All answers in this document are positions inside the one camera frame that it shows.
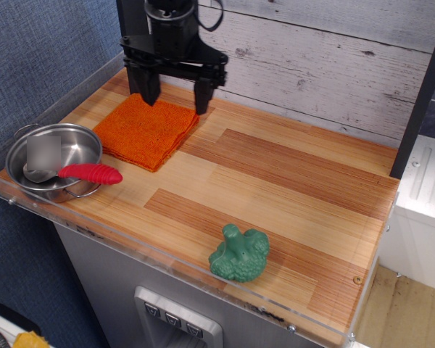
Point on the white side counter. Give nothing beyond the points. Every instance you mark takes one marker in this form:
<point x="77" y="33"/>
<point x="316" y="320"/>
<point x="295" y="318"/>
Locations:
<point x="408" y="243"/>

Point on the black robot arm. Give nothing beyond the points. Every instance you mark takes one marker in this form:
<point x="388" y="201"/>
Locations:
<point x="170" y="5"/>

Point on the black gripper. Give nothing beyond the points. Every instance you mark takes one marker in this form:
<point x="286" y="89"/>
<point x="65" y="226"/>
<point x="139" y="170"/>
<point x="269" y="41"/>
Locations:
<point x="179" y="51"/>

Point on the clear acrylic edge guard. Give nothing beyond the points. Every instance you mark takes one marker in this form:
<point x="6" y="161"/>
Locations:
<point x="302" y="155"/>

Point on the red handled metal spoon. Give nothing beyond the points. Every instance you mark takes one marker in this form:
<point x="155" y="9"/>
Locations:
<point x="94" y="173"/>

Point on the stainless steel pot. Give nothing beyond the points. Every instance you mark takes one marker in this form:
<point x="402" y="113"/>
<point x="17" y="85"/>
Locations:
<point x="53" y="147"/>

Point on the silver button panel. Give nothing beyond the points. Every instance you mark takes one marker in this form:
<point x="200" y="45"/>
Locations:
<point x="177" y="320"/>

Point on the orange folded cloth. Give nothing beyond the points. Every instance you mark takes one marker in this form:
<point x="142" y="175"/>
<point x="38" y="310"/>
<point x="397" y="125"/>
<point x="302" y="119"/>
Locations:
<point x="145" y="135"/>

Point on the yellow object bottom left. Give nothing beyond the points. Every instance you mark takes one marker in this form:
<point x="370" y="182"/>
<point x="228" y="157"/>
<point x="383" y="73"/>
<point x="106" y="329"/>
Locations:
<point x="30" y="340"/>

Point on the right dark upright post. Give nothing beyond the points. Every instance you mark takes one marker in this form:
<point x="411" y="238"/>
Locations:
<point x="415" y="121"/>

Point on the green toy broccoli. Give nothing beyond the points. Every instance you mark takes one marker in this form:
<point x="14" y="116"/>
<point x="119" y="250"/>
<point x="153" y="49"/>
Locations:
<point x="241" y="257"/>

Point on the black object bottom left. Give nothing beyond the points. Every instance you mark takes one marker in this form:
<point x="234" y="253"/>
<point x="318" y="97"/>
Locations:
<point x="13" y="323"/>

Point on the grey toy kitchen cabinet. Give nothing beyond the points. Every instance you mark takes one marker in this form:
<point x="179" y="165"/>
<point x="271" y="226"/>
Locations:
<point x="110" y="279"/>

